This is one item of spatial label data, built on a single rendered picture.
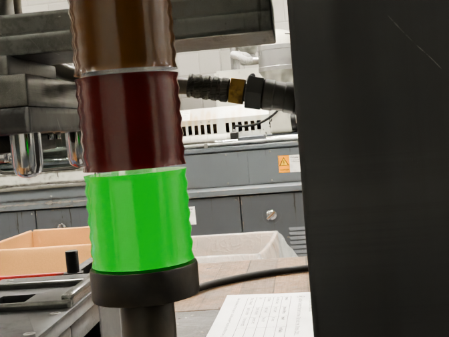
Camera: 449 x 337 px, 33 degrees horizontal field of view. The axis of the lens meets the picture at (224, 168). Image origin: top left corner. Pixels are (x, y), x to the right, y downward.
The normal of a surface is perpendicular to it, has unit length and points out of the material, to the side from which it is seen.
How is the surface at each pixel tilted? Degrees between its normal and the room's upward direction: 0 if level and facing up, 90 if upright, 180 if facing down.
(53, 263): 87
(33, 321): 0
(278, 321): 1
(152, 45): 76
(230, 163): 90
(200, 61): 90
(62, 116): 90
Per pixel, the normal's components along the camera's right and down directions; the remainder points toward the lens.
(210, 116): -0.17, -0.61
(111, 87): -0.18, -0.18
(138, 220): 0.07, -0.20
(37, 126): 0.99, -0.08
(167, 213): 0.54, -0.25
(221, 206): -0.15, 0.07
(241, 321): -0.07, -0.99
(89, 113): -0.59, 0.33
